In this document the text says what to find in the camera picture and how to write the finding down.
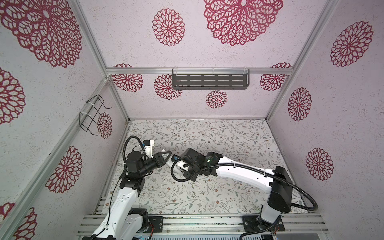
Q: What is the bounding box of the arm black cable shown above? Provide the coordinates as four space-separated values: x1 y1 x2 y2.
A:
170 158 319 240
122 135 148 164

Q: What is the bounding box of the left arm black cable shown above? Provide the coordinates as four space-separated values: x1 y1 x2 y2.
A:
122 135 148 164

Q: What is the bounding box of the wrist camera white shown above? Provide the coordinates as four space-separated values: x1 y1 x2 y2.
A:
172 155 189 172
143 140 155 158

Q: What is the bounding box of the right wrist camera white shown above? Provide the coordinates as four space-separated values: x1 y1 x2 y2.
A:
172 155 189 172

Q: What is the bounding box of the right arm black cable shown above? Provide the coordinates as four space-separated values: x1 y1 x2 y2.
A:
170 158 319 240

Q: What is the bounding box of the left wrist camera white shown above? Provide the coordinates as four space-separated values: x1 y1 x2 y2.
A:
143 140 155 158

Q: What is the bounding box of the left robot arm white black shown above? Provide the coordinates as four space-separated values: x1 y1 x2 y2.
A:
83 151 172 240

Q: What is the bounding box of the dark grey wall shelf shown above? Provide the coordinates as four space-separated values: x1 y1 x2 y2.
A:
171 69 250 90

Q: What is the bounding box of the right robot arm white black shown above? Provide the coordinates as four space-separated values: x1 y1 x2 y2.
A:
171 148 293 230

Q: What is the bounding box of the black wire wall basket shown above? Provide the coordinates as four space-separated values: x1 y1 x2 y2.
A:
78 94 112 136

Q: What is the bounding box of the white remote control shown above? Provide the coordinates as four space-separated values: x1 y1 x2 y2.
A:
162 150 189 175

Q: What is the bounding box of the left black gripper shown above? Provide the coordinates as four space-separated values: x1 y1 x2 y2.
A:
139 151 172 177

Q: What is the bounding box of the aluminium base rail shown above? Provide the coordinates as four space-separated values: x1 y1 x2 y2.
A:
157 213 329 235

